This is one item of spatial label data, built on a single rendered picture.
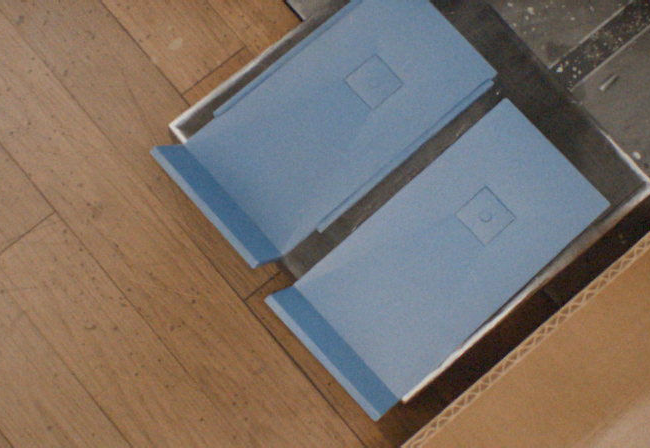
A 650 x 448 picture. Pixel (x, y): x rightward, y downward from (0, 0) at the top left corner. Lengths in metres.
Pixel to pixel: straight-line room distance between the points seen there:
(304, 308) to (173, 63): 0.15
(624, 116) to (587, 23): 0.05
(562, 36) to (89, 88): 0.24
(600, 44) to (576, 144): 0.07
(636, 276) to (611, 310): 0.02
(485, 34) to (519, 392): 0.17
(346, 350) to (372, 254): 0.05
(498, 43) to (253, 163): 0.13
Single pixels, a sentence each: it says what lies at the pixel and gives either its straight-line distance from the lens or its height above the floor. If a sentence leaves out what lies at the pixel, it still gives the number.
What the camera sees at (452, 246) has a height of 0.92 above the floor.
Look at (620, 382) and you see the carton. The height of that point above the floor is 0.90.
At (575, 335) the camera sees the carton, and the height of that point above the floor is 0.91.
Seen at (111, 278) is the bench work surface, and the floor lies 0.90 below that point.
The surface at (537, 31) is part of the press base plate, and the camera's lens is 0.67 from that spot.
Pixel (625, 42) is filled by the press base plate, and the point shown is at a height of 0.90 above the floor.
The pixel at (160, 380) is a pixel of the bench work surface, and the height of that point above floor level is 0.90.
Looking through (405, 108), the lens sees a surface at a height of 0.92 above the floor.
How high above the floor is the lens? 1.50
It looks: 75 degrees down
